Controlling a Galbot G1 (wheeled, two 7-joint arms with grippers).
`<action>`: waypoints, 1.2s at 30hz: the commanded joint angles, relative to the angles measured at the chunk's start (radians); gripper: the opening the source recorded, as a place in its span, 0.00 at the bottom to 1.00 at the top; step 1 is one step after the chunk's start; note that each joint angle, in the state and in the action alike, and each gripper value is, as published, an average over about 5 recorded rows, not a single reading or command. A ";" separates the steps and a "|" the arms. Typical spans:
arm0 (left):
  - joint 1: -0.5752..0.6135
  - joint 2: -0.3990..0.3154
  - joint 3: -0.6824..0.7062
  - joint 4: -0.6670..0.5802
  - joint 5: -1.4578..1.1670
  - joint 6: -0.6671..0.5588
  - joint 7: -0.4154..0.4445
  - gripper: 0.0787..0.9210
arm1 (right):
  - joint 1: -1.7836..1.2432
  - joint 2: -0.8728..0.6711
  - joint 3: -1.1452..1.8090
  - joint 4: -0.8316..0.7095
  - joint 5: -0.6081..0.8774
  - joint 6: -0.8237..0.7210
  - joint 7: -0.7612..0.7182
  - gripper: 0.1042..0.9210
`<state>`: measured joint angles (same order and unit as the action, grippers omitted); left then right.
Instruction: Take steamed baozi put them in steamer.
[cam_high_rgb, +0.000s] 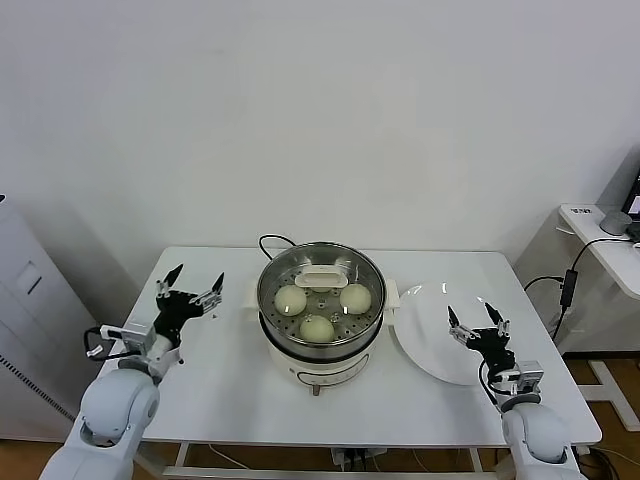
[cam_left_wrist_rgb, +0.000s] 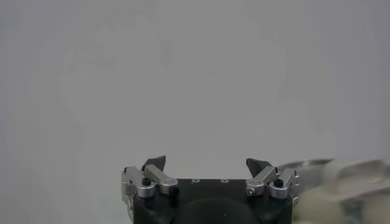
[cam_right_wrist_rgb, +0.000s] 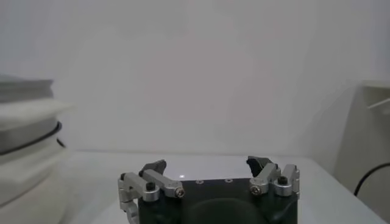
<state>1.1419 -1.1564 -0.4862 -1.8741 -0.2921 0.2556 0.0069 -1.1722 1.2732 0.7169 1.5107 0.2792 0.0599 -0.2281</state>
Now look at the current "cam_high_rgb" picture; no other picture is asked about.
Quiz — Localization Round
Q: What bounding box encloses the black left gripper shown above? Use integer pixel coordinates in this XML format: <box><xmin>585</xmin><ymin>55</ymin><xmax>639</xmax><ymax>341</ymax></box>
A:
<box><xmin>153</xmin><ymin>264</ymin><xmax>226</xmax><ymax>347</ymax></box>

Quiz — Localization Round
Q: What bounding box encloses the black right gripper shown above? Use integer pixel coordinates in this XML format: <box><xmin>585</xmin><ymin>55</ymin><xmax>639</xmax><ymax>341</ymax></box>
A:
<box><xmin>446</xmin><ymin>300</ymin><xmax>517</xmax><ymax>374</ymax></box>

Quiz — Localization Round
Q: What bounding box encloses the stainless steel steamer basket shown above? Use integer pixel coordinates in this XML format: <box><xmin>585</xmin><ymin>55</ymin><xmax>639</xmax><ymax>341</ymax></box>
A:
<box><xmin>256</xmin><ymin>241</ymin><xmax>389</xmax><ymax>351</ymax></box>

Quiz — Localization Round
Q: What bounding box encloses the white round plate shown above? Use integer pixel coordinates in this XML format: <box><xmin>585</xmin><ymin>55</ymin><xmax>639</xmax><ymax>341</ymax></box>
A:
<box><xmin>393</xmin><ymin>282</ymin><xmax>514</xmax><ymax>386</ymax></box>

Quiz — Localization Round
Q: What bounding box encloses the white side desk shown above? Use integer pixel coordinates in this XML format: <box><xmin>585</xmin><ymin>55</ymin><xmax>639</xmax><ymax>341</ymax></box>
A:
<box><xmin>512</xmin><ymin>202</ymin><xmax>640</xmax><ymax>356</ymax></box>

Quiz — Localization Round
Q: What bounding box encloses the white electric cooker base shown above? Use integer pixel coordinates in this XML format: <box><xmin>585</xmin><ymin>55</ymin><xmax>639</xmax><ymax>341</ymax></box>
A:
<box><xmin>242</xmin><ymin>278</ymin><xmax>402</xmax><ymax>399</ymax></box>

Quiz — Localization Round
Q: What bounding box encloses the white floor cabinet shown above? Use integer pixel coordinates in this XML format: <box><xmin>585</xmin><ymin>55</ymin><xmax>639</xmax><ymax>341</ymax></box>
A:
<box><xmin>0</xmin><ymin>193</ymin><xmax>114</xmax><ymax>444</ymax></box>

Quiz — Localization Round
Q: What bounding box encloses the grey round desk object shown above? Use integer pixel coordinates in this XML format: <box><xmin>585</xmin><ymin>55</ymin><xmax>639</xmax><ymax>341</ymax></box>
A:
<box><xmin>598</xmin><ymin>209</ymin><xmax>632</xmax><ymax>236</ymax></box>

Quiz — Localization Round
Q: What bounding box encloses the white power strip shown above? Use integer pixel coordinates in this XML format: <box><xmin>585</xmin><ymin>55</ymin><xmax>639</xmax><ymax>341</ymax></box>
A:
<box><xmin>330</xmin><ymin>446</ymin><xmax>387</xmax><ymax>471</ymax></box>

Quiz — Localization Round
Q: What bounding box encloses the dark laptop screen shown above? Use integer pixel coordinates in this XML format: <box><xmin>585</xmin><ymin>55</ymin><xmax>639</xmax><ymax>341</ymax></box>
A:
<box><xmin>619</xmin><ymin>168</ymin><xmax>640</xmax><ymax>217</ymax></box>

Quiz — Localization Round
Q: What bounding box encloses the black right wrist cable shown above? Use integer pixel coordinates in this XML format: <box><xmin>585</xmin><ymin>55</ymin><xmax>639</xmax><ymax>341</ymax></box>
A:
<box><xmin>477</xmin><ymin>359</ymin><xmax>502</xmax><ymax>402</ymax></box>

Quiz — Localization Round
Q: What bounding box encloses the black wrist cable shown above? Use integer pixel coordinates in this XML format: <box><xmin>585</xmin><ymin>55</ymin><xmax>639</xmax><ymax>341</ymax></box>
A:
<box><xmin>477</xmin><ymin>359</ymin><xmax>502</xmax><ymax>402</ymax></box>
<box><xmin>83</xmin><ymin>326</ymin><xmax>124</xmax><ymax>359</ymax></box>

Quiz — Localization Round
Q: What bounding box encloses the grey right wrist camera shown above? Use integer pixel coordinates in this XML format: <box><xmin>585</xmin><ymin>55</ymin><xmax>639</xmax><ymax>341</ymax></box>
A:
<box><xmin>499</xmin><ymin>359</ymin><xmax>545</xmax><ymax>399</ymax></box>

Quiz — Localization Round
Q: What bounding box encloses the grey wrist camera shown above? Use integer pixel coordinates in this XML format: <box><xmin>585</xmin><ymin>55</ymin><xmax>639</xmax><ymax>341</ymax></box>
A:
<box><xmin>499</xmin><ymin>359</ymin><xmax>545</xmax><ymax>399</ymax></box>
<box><xmin>98</xmin><ymin>323</ymin><xmax>156</xmax><ymax>357</ymax></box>

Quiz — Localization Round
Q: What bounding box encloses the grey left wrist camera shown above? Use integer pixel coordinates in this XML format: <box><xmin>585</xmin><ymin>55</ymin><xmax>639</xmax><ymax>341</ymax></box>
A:
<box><xmin>98</xmin><ymin>323</ymin><xmax>156</xmax><ymax>357</ymax></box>

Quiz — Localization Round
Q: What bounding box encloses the black cooker power cord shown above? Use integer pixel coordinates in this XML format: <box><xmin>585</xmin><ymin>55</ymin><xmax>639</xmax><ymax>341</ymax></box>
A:
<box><xmin>258</xmin><ymin>233</ymin><xmax>301</xmax><ymax>264</ymax></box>

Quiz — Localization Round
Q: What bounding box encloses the black power adapter cable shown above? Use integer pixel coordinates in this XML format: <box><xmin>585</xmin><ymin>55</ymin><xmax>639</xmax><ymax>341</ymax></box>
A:
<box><xmin>523</xmin><ymin>235</ymin><xmax>640</xmax><ymax>344</ymax></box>

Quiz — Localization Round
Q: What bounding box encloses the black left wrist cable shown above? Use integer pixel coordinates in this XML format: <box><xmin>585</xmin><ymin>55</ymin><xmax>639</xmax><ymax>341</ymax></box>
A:
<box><xmin>83</xmin><ymin>326</ymin><xmax>124</xmax><ymax>359</ymax></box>

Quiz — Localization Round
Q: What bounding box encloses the white desk base frame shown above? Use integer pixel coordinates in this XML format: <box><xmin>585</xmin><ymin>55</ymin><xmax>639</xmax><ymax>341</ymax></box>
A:
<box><xmin>582</xmin><ymin>358</ymin><xmax>640</xmax><ymax>431</ymax></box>

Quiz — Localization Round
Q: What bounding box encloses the white table frame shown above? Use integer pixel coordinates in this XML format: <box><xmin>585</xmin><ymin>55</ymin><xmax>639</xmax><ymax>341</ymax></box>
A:
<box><xmin>162</xmin><ymin>442</ymin><xmax>484</xmax><ymax>480</ymax></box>

